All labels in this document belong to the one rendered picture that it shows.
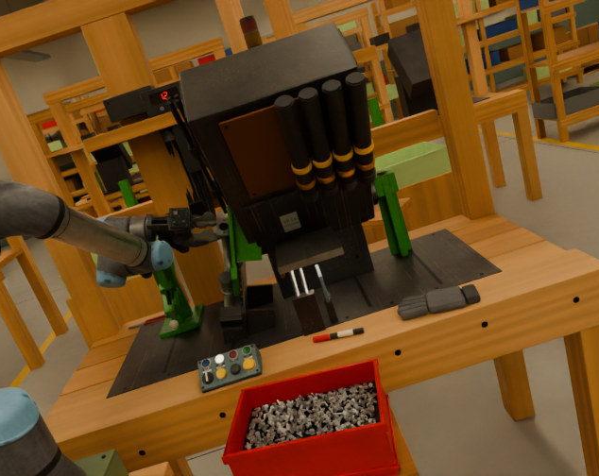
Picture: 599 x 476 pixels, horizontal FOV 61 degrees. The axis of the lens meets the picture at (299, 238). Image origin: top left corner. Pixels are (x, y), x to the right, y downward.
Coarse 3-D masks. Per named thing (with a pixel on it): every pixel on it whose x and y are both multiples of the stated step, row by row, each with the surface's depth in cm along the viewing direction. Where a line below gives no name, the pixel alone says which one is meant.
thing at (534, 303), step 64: (576, 256) 129; (384, 320) 128; (448, 320) 121; (512, 320) 122; (576, 320) 123; (192, 384) 127; (256, 384) 121; (384, 384) 124; (64, 448) 122; (128, 448) 123; (192, 448) 125
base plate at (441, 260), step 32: (384, 256) 167; (416, 256) 159; (448, 256) 152; (480, 256) 145; (320, 288) 159; (352, 288) 151; (384, 288) 145; (416, 288) 139; (160, 320) 175; (288, 320) 144; (128, 352) 158; (160, 352) 151; (192, 352) 144; (224, 352) 138; (128, 384) 138
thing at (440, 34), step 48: (432, 0) 157; (96, 48) 153; (432, 48) 162; (0, 96) 155; (0, 144) 159; (144, 144) 162; (480, 144) 171; (48, 192) 164; (192, 192) 168; (480, 192) 176; (48, 240) 168; (96, 288) 176; (192, 288) 177; (96, 336) 179
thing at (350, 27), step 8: (344, 24) 1006; (352, 24) 1008; (360, 24) 1004; (344, 32) 1005; (352, 32) 1003; (360, 40) 1053; (352, 48) 1021; (360, 48) 1022; (368, 64) 1032; (368, 72) 1031; (368, 80) 1077; (368, 88) 1044; (376, 88) 1041; (368, 96) 1040; (376, 96) 1042; (384, 120) 1061
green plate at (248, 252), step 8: (232, 216) 134; (232, 224) 134; (232, 232) 134; (240, 232) 135; (232, 240) 135; (240, 240) 136; (232, 248) 135; (240, 248) 137; (248, 248) 137; (256, 248) 137; (232, 256) 136; (240, 256) 137; (248, 256) 138; (256, 256) 138; (232, 264) 137
